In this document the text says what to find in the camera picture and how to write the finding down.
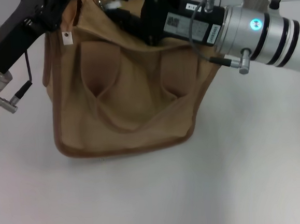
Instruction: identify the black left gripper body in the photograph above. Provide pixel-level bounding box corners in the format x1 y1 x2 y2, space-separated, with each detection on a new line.
0 0 83 76

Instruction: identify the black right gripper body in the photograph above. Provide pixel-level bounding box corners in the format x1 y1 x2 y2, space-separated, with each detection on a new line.
139 0 231 53

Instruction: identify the khaki canvas food bag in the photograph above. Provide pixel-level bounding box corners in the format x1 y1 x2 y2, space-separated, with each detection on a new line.
36 0 230 162

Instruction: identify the small white bag tag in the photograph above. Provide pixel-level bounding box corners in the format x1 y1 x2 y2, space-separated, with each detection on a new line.
62 29 74 46

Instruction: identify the right gripper cable with plug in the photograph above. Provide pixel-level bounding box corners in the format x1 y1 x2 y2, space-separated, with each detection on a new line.
185 0 241 71

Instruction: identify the gripper cable with plug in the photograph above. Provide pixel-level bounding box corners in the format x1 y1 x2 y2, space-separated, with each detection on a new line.
185 0 241 71
5 50 35 100

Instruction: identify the left gripper cable with plug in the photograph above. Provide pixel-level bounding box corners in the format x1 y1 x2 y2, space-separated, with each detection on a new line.
5 50 35 100

